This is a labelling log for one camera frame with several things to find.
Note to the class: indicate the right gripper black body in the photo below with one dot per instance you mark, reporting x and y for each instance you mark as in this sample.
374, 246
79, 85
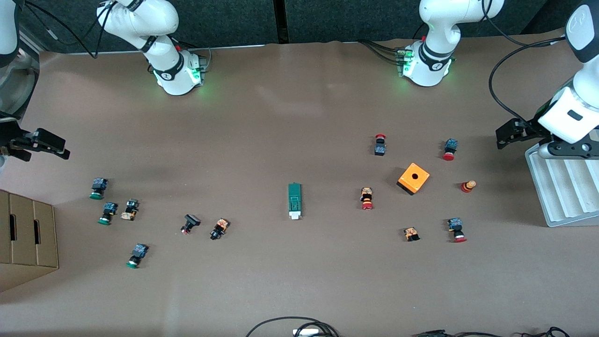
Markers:
10, 136

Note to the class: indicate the green load switch white lever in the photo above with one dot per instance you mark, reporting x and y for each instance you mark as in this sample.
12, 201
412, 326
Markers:
295, 199

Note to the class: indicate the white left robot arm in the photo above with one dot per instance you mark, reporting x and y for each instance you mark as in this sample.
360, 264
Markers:
435, 28

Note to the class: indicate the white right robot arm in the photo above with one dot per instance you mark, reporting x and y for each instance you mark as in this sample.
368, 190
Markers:
164, 70

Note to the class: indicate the white ridged plastic tray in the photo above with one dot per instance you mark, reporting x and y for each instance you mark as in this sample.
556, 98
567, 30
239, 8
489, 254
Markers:
561, 192

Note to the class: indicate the grey round machine base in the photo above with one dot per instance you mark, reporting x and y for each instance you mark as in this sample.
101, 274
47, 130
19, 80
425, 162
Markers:
16, 84

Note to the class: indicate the green push button blue block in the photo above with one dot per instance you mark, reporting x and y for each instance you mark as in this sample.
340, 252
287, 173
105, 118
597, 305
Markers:
98, 187
137, 255
108, 213

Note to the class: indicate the red push button blue block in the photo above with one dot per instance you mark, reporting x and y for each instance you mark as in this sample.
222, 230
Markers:
450, 149
456, 230

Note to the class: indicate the red yellow small knob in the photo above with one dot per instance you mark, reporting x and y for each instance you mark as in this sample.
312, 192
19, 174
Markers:
468, 186

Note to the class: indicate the brown cardboard box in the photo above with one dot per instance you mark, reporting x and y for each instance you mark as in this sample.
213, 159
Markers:
28, 238

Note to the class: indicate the red button black block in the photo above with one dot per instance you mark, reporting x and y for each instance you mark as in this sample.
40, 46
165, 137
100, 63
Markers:
380, 147

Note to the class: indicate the orange black contact block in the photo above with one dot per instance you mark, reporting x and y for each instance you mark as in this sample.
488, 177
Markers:
411, 234

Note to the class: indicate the black square push button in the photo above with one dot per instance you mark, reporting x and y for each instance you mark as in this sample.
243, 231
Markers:
190, 223

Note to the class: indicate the red yellow emergency stop button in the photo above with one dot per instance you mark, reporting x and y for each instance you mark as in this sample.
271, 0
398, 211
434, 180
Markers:
367, 198

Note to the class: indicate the white plug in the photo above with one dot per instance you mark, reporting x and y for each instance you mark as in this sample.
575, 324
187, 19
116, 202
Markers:
305, 332

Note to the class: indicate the aluminium frame bar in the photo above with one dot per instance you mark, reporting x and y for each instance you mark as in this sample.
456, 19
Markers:
28, 40

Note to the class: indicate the black cream selector switch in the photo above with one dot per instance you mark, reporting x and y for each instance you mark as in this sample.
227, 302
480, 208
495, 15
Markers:
130, 209

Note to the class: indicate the orange button enclosure box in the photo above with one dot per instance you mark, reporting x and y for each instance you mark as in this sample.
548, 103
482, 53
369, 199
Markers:
413, 178

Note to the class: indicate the black switch orange block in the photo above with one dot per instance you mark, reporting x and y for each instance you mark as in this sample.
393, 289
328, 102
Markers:
219, 229

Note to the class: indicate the black divider post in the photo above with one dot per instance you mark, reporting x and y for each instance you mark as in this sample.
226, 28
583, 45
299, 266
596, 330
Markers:
280, 21

